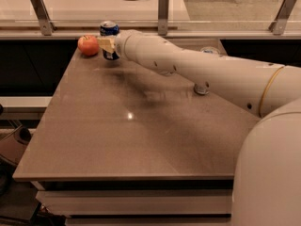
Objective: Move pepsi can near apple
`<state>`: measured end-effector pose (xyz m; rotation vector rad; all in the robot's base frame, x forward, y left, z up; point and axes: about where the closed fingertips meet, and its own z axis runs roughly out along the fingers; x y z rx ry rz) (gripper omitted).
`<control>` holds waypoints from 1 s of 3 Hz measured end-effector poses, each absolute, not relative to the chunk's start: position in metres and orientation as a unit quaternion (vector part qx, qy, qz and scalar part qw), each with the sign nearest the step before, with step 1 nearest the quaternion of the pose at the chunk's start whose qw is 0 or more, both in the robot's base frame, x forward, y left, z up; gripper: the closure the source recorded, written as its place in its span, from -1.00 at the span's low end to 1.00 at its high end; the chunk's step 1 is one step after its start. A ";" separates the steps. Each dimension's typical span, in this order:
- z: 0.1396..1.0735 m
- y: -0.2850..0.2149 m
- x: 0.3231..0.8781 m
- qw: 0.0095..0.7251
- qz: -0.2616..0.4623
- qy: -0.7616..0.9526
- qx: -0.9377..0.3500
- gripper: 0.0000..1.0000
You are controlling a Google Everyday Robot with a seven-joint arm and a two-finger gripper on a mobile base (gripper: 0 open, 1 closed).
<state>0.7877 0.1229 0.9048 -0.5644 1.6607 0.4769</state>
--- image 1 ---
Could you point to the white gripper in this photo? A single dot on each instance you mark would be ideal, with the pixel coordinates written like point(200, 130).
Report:
point(118, 46)

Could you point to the blue pepsi can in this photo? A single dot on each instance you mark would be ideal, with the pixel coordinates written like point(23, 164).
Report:
point(109, 28)

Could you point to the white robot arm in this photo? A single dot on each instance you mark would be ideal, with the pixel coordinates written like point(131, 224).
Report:
point(267, 175)

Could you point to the red apple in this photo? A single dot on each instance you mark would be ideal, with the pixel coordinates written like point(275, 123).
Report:
point(88, 45)

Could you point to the silver slim energy drink can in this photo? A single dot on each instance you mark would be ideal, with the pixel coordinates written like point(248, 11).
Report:
point(198, 89)

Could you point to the dark object at left floor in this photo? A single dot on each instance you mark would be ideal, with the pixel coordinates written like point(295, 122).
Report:
point(13, 145)

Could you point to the grey drawer cabinet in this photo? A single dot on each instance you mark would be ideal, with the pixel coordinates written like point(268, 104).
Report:
point(140, 202)

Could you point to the left metal glass bracket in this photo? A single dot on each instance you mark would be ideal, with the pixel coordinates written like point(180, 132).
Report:
point(46, 26)

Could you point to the metal glass bracket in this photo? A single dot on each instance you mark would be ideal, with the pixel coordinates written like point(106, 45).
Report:
point(163, 6)
point(46, 26)
point(277, 27)

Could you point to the middle metal glass bracket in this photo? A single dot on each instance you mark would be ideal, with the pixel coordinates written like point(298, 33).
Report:
point(163, 6)

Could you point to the right metal glass bracket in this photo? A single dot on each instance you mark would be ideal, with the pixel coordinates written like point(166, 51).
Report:
point(277, 27)

